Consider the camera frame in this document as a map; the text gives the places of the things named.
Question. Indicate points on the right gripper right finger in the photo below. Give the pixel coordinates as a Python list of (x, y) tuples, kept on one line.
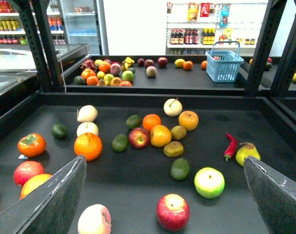
[(274, 194)]

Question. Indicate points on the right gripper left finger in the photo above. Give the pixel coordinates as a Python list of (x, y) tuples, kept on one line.
[(50, 208)]

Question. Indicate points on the orange near shelf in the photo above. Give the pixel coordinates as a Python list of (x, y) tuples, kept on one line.
[(151, 120)]

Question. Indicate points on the drinks shelf left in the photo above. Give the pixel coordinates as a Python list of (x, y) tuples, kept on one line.
[(19, 28)]

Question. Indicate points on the white product shelf right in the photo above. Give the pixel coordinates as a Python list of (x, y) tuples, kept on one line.
[(195, 26)]

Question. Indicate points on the orange with knob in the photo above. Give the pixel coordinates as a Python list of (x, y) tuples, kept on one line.
[(33, 183)]

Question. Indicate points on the red tomato fruit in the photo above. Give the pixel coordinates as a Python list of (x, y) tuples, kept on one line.
[(27, 170)]

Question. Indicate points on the peach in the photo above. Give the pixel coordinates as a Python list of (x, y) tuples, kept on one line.
[(95, 219)]

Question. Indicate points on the yellow green pear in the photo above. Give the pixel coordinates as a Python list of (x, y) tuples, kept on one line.
[(246, 149)]

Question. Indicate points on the persimmon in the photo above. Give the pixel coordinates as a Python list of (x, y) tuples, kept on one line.
[(32, 145)]

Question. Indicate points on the red chili pepper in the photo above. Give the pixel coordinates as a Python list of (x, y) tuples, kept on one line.
[(229, 152)]

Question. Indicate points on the green apple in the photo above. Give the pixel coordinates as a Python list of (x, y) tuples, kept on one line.
[(209, 182)]

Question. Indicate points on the large orange left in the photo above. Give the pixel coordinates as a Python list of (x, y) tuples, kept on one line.
[(89, 145)]

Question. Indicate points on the dark avocado left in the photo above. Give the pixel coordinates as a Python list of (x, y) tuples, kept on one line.
[(59, 131)]

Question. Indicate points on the white pear front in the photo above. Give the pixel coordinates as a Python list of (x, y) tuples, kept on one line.
[(87, 127)]

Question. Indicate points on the green avocado centre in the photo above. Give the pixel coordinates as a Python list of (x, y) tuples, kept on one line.
[(120, 143)]

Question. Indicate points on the white pear lying left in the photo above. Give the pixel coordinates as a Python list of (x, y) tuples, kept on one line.
[(87, 113)]

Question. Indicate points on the dark green avocado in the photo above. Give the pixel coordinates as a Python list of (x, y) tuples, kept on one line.
[(180, 169)]

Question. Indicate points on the red yellow apple centre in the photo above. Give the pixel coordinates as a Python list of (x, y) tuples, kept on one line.
[(139, 138)]

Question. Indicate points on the brown kiwi fruit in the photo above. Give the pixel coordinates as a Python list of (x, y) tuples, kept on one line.
[(173, 149)]

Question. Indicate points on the green lime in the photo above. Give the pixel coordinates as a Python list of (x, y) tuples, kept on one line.
[(133, 122)]

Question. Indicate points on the yellow orange apple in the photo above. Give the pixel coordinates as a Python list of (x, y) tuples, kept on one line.
[(189, 120), (160, 136)]

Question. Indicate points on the yellow green kiwi fruit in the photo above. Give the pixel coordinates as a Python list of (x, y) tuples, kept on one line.
[(178, 132)]

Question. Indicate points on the yellow orange apple front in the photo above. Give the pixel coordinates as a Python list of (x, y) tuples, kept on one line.
[(160, 136)]

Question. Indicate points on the white pear with stem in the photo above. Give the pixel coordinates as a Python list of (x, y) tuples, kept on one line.
[(172, 107)]

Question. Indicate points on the far fruit pile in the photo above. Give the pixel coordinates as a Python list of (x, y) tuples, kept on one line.
[(140, 72)]

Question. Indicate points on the small blue basket far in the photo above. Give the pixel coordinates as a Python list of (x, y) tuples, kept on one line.
[(223, 65)]

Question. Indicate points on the glass freezer chest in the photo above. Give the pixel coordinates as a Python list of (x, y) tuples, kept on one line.
[(16, 60)]

